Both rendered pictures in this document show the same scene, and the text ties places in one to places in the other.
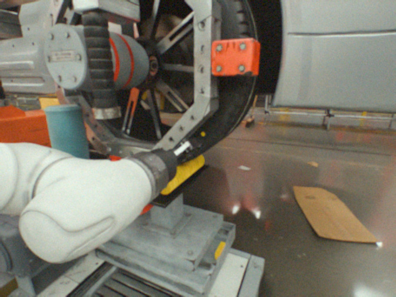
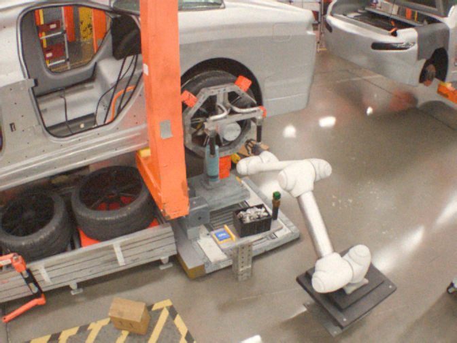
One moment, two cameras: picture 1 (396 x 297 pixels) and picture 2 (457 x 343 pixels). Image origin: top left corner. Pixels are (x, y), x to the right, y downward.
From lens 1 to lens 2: 253 cm
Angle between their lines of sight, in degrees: 49
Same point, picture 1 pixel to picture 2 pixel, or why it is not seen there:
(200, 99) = (253, 126)
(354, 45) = (278, 101)
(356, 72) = (279, 106)
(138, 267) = (219, 204)
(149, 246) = (222, 192)
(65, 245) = not seen: hidden behind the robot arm
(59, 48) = (231, 129)
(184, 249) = (234, 185)
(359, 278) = not seen: hidden behind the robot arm
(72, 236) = not seen: hidden behind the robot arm
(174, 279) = (238, 197)
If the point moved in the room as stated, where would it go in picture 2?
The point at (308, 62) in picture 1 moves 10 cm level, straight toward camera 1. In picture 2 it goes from (269, 105) to (277, 110)
